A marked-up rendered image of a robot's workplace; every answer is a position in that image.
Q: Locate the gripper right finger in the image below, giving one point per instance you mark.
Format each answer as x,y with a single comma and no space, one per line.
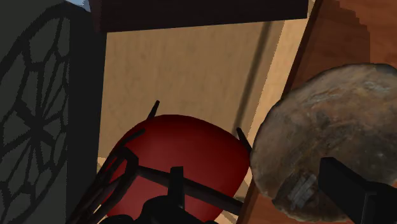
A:
356,195

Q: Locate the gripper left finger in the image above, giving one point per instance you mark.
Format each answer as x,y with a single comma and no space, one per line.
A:
176,186

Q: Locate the brown round bread loaf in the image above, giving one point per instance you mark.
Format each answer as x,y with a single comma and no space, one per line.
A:
335,124

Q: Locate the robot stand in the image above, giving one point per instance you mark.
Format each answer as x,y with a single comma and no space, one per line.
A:
40,93

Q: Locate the brown wooden table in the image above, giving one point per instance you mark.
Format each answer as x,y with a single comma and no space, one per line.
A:
335,37

